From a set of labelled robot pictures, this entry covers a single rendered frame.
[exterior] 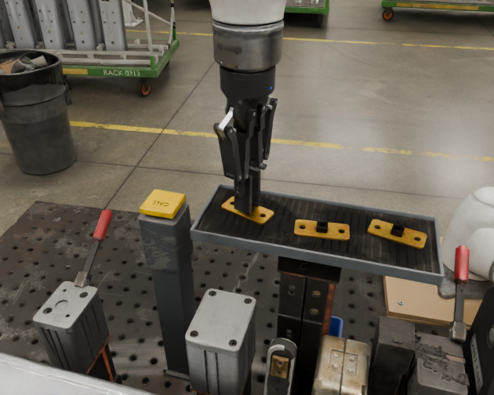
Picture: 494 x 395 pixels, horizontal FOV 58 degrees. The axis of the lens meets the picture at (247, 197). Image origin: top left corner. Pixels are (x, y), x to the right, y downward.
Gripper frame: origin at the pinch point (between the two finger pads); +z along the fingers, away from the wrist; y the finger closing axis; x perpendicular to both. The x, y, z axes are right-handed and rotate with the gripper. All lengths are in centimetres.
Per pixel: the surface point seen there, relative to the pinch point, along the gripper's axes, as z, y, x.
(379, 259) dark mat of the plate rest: 4.2, -1.2, 22.2
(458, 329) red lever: 10.8, -1.2, 34.7
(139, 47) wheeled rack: 91, -259, -306
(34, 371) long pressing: 20.2, 33.9, -15.5
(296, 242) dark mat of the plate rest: 4.2, 2.4, 10.7
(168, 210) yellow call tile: 4.2, 7.4, -10.7
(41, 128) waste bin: 86, -88, -218
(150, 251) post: 13.1, 9.7, -13.9
